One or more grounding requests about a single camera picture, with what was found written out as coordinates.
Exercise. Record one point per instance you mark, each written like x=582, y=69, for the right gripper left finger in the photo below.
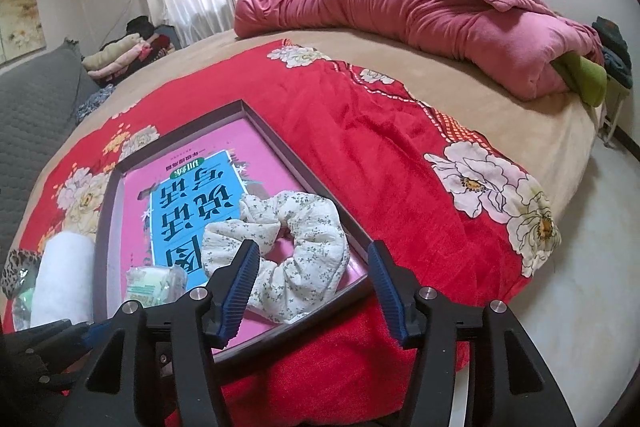
x=120, y=384

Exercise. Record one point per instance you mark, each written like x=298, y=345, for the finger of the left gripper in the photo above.
x=37, y=362

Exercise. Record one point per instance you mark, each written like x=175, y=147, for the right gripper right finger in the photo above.
x=510, y=384

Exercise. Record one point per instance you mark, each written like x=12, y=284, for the green sponge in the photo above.
x=22, y=310

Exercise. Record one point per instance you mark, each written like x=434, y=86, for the green flower tissue pack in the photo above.
x=155, y=285

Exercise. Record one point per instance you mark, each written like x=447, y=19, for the white floral scrunchie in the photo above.
x=303, y=252

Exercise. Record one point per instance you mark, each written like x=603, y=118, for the white rolled towel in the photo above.
x=64, y=284

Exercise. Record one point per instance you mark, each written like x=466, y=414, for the leopard print scrunchie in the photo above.
x=19, y=272

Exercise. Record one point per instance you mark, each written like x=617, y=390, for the dark shallow box tray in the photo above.
x=200, y=186

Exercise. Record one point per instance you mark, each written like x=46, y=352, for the beige bed sheet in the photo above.
x=550, y=137

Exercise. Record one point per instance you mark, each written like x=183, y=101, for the grey quilted headboard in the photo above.
x=39, y=102

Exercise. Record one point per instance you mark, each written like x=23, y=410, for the blue patterned cloth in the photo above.
x=93, y=103

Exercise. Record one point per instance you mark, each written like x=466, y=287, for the green pillow under quilt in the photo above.
x=588, y=79

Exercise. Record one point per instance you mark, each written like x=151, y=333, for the stack of folded clothes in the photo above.
x=143, y=44

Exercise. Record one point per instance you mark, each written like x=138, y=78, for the clothes on side rack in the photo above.
x=617, y=61

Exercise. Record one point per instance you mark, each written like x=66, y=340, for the pink folded quilt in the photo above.
x=512, y=41

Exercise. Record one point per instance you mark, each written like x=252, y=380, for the wall painting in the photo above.
x=21, y=29

